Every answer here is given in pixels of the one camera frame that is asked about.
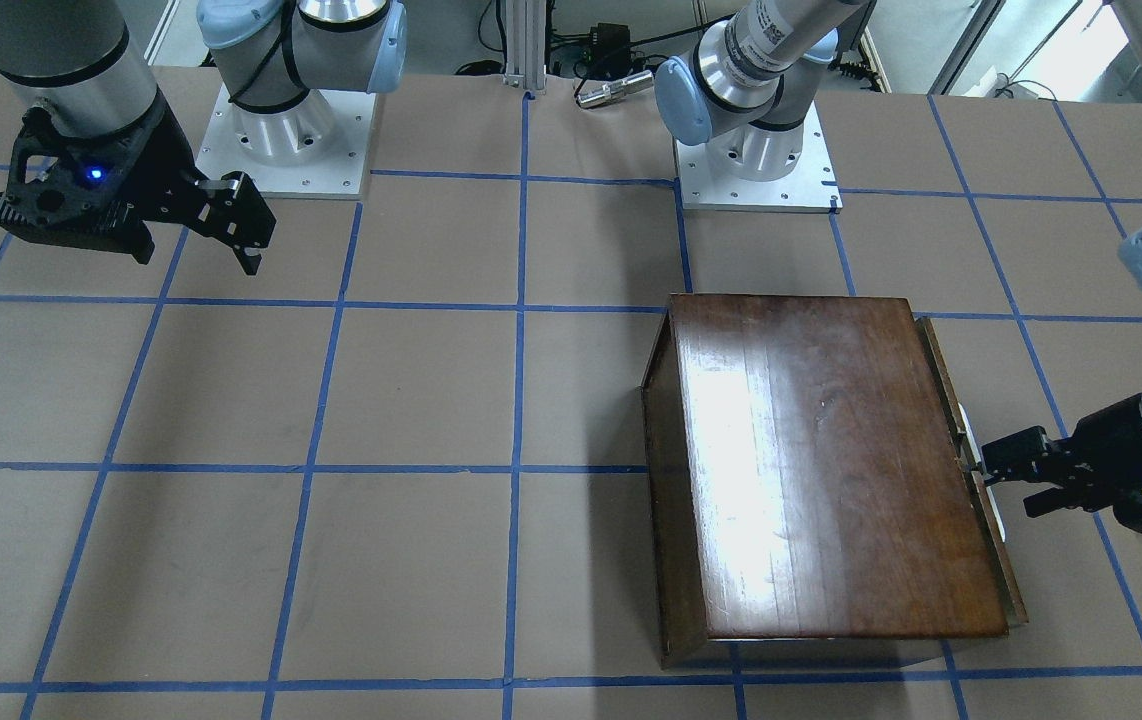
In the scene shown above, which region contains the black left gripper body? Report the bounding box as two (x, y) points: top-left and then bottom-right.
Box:
(1060, 395), (1142, 511)

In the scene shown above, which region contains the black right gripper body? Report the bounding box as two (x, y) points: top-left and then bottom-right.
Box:
(152, 170), (278, 253)

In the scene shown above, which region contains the wooden drawer with white handle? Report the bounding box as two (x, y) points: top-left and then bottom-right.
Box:
(915, 315), (1031, 627)

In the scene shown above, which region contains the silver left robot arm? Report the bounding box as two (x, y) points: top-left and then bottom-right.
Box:
(309, 75), (1142, 474)

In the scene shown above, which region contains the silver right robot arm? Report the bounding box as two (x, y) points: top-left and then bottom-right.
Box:
(0, 1), (407, 275)

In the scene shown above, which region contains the dark wooden drawer cabinet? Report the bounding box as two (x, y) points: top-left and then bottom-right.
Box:
(641, 293), (1018, 669)

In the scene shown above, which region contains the black power adapter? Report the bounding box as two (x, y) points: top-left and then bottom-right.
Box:
(586, 22), (632, 64)

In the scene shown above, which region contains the silver metal cylinder tool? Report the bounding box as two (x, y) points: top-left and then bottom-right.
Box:
(574, 69), (654, 110)

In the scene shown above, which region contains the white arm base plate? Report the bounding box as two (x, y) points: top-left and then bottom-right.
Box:
(196, 86), (383, 201)
(673, 104), (844, 213)

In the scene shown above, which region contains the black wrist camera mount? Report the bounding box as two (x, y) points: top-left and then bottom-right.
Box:
(0, 93), (202, 264)

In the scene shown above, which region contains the aluminium frame post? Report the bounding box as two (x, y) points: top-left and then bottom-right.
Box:
(494, 1), (550, 99)

